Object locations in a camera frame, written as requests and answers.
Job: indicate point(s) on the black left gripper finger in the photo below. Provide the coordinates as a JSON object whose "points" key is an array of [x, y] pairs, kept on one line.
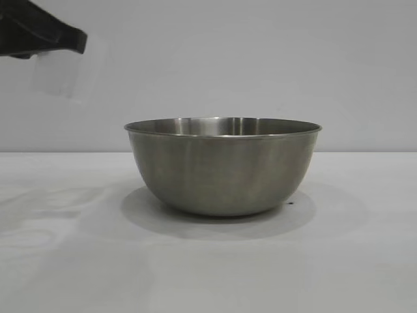
{"points": [[24, 56], [39, 32]]}

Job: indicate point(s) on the clear plastic measuring cup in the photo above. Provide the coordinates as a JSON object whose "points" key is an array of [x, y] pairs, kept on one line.
{"points": [[55, 78]]}

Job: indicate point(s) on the stainless steel mixing bowl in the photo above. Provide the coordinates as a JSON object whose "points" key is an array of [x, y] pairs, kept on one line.
{"points": [[221, 169]]}

